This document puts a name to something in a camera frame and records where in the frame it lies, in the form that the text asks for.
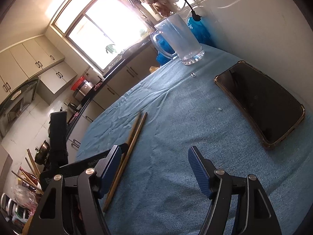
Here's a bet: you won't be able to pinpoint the wooden chopstick trio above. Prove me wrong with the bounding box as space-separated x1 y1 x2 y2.
118 111 142 170
102 112 148 212

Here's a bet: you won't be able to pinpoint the wooden chopstick long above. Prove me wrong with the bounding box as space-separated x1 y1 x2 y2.
11 170 44 195

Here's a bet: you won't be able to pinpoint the black utensil holder cup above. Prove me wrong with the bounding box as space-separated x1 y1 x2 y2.
22 194 42 235

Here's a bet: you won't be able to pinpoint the lower kitchen cabinets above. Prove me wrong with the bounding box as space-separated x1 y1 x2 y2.
66 45 159 163

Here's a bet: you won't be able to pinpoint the black wok with lid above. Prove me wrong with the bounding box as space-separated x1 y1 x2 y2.
34 140 50 165

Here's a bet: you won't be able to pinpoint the white plastic bag counter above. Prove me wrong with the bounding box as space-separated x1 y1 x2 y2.
1 185 38 224

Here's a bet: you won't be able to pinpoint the black countertop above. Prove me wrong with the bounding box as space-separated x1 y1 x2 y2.
66 37 152 138

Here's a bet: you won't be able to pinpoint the red basin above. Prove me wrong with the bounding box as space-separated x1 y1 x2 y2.
71 76 85 91

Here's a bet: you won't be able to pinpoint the range hood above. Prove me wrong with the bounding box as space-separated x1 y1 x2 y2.
1 78 40 139

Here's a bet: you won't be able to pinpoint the steel rice cooker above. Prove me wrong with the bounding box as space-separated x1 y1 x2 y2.
73 80 94 103

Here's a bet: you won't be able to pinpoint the blue towel table cloth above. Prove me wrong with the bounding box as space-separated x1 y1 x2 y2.
76 46 312 234

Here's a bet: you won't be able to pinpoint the black smartphone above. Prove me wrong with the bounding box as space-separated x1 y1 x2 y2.
214 61 306 149

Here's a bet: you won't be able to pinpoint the yellow bag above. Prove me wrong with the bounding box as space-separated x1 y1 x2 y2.
149 66 159 74

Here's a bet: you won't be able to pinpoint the window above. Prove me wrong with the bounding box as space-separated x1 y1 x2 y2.
53 0 152 72

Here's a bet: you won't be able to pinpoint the clear glass beer mug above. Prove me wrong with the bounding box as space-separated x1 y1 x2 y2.
150 14 205 65

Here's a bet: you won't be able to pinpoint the blue plastic bag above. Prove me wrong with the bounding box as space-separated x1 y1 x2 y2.
156 17 216 66

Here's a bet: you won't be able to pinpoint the upper wall cabinets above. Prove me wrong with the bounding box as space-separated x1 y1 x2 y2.
1 36 77 104

